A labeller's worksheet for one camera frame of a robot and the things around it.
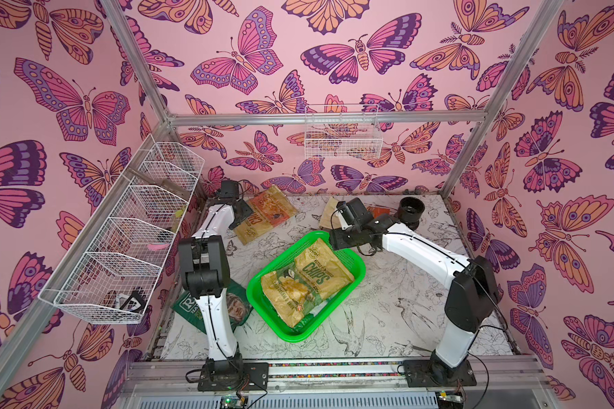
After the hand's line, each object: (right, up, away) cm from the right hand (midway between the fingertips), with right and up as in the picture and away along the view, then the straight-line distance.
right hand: (333, 240), depth 86 cm
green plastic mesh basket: (+7, -9, +4) cm, 12 cm away
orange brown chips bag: (-27, +12, +30) cm, 42 cm away
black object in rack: (-51, -13, -23) cm, 58 cm away
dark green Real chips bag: (-32, -20, 0) cm, 38 cm away
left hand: (-33, +11, +17) cm, 39 cm away
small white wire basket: (+5, +40, +20) cm, 45 cm away
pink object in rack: (-51, -1, -14) cm, 53 cm away
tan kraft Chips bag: (-2, -12, +6) cm, 14 cm away
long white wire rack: (-58, -8, -20) cm, 62 cm away
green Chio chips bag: (-13, -22, -4) cm, 26 cm away
